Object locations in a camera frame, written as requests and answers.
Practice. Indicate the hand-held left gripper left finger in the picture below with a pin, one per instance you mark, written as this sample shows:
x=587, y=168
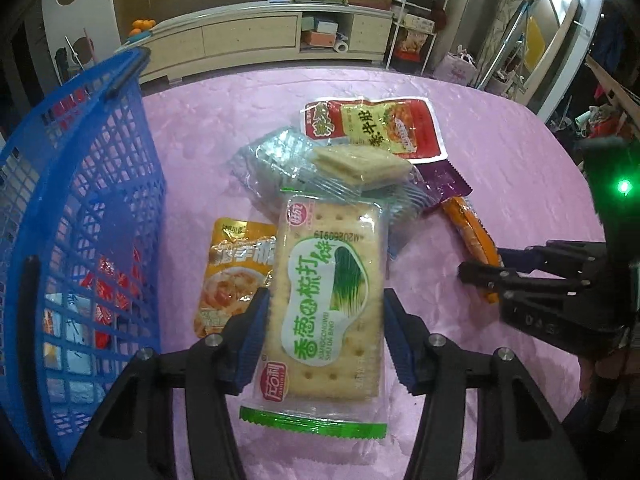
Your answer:
x=252, y=340

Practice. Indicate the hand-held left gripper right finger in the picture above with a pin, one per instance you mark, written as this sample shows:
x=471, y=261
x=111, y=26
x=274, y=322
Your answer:
x=400, y=345

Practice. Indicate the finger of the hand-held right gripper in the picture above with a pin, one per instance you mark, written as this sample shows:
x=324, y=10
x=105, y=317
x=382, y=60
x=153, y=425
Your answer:
x=520, y=257
x=480, y=274

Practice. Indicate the orange sausage stick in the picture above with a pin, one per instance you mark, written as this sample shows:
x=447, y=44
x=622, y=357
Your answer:
x=470, y=225

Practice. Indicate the orange snack pouch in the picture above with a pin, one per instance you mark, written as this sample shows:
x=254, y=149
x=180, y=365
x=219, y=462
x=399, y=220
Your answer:
x=225, y=280

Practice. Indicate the green label cracker packet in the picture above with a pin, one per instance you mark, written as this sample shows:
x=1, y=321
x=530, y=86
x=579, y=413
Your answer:
x=325, y=280

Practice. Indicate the purple snack packet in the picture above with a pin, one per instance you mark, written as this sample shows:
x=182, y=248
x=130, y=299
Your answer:
x=445, y=182

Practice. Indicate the red and yellow snack pouch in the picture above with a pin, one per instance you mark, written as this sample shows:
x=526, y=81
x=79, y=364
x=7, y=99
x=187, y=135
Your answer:
x=390, y=125

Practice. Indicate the clear blue striped cracker packet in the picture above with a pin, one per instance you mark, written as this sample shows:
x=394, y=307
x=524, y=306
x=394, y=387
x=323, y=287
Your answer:
x=280, y=160

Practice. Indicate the blue plastic mesh basket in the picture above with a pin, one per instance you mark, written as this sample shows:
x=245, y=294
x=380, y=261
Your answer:
x=125, y=160

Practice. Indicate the person's right hand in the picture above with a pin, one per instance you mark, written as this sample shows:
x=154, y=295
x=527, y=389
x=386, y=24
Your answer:
x=591, y=377

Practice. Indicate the red snack packet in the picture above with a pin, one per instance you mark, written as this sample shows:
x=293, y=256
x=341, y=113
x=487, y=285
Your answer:
x=107, y=300

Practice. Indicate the pink gift bag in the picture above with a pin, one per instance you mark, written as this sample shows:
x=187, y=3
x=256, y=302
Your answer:
x=455, y=69

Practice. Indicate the pink tablecloth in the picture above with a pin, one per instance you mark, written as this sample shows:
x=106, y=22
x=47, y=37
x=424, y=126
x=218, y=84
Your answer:
x=200, y=125

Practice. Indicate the red box with food picture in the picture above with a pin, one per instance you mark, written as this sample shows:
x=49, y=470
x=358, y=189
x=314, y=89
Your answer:
x=412, y=44

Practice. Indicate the white paper roll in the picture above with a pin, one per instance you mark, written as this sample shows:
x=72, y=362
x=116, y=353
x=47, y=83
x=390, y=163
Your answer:
x=341, y=47

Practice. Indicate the orange box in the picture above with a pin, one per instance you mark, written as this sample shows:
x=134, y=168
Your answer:
x=319, y=38

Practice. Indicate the cream TV cabinet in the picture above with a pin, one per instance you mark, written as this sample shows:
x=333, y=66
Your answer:
x=240, y=40

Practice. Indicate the pile of oranges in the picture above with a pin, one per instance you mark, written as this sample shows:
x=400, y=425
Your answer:
x=141, y=27

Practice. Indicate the white panel with brown circles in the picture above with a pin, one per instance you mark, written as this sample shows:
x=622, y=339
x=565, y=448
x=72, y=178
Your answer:
x=90, y=10

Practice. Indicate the white arched frame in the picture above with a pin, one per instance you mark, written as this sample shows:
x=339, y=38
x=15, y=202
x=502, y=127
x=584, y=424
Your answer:
x=555, y=35

